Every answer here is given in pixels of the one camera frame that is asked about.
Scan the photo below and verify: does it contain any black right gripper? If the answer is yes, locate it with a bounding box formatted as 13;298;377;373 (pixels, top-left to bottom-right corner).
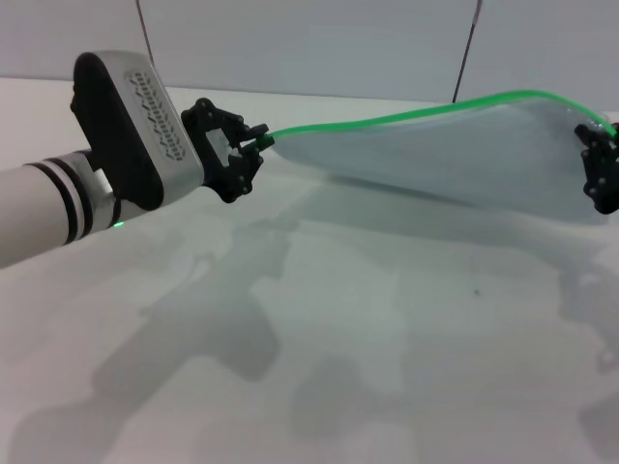
574;122;619;217

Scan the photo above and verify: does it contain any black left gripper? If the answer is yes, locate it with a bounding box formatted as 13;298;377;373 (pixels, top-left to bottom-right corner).
180;98;277;205

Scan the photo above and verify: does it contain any clear document bag green zip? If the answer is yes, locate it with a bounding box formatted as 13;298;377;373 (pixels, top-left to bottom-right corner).
263;88;619;226

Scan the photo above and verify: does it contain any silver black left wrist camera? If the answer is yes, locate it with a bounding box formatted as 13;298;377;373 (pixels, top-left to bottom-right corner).
69;50;205;212

